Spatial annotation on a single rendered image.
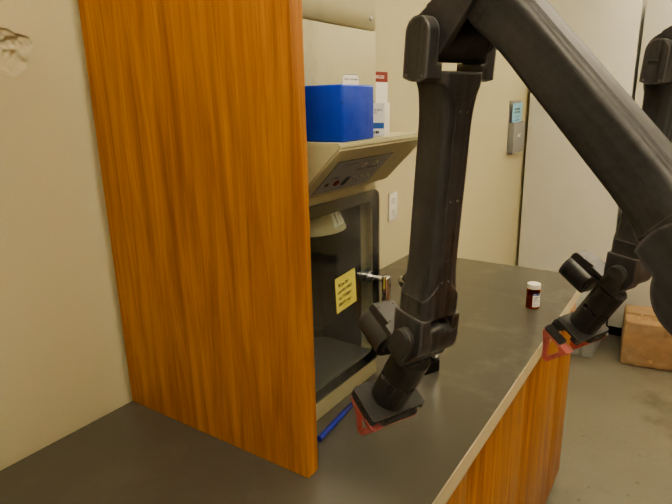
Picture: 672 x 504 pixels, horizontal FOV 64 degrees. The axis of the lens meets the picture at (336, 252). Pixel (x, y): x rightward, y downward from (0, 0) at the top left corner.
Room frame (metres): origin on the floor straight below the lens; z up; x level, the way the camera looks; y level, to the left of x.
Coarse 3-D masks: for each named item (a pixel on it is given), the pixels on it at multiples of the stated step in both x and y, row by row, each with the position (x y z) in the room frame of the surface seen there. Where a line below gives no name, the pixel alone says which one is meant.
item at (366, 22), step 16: (304, 0) 0.99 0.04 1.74; (320, 0) 1.03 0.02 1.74; (336, 0) 1.07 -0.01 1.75; (352, 0) 1.12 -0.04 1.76; (368, 0) 1.17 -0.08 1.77; (304, 16) 0.99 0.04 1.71; (320, 16) 1.03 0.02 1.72; (336, 16) 1.07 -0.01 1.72; (352, 16) 1.11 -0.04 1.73; (368, 16) 1.16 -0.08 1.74
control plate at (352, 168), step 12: (372, 156) 0.99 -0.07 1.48; (384, 156) 1.04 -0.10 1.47; (336, 168) 0.91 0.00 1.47; (348, 168) 0.95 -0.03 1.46; (360, 168) 1.00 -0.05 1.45; (372, 168) 1.05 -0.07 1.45; (324, 180) 0.92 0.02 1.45; (336, 180) 0.96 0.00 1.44; (348, 180) 1.00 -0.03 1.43; (360, 180) 1.05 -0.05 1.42; (324, 192) 0.97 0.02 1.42
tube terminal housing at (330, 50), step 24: (312, 24) 1.01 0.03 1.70; (312, 48) 1.00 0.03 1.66; (336, 48) 1.07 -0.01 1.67; (360, 48) 1.14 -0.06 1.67; (312, 72) 1.00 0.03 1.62; (336, 72) 1.07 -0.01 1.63; (360, 72) 1.14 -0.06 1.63; (336, 192) 1.06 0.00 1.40; (360, 192) 1.13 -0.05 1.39; (360, 384) 1.13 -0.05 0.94
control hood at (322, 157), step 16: (320, 144) 0.88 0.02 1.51; (336, 144) 0.87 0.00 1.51; (352, 144) 0.89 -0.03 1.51; (368, 144) 0.94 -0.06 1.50; (384, 144) 0.99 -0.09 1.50; (400, 144) 1.05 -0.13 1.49; (416, 144) 1.12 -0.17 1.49; (320, 160) 0.88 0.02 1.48; (336, 160) 0.89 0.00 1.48; (400, 160) 1.14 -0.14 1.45; (320, 176) 0.89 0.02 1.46; (384, 176) 1.15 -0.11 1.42
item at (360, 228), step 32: (320, 224) 0.99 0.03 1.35; (352, 224) 1.08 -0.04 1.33; (320, 256) 0.99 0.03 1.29; (352, 256) 1.08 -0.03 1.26; (320, 288) 0.99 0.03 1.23; (320, 320) 0.98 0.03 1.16; (352, 320) 1.08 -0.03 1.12; (320, 352) 0.98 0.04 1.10; (352, 352) 1.08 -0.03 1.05; (320, 384) 0.98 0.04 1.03
